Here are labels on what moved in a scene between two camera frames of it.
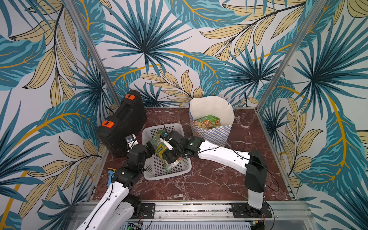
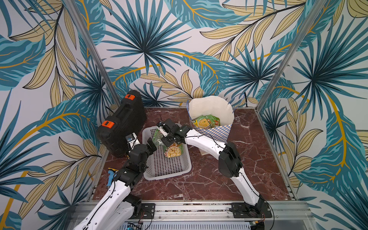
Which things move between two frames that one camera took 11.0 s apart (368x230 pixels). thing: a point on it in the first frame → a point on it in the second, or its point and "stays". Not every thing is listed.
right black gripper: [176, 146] → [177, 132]
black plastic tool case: [129, 119] stays
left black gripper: [149, 154] stays
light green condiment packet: [215, 120] stays
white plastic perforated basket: [154, 168] stays
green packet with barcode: [168, 167] → [157, 138]
